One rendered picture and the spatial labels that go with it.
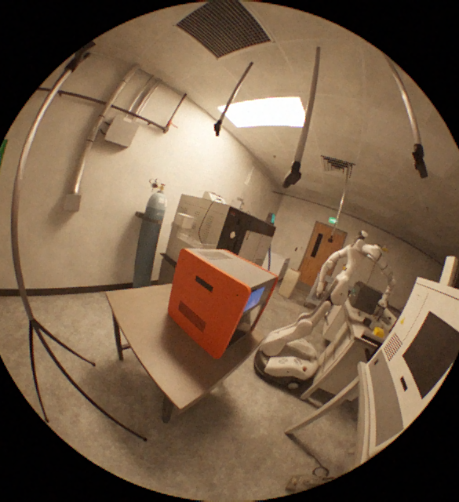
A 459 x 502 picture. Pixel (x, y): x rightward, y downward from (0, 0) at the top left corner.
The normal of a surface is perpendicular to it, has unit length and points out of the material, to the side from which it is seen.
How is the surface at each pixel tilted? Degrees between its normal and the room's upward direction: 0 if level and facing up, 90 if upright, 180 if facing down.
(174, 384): 0
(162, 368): 0
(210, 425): 0
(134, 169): 90
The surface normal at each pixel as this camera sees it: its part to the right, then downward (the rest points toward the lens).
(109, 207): 0.76, 0.37
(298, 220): -0.57, -0.01
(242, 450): 0.32, -0.93
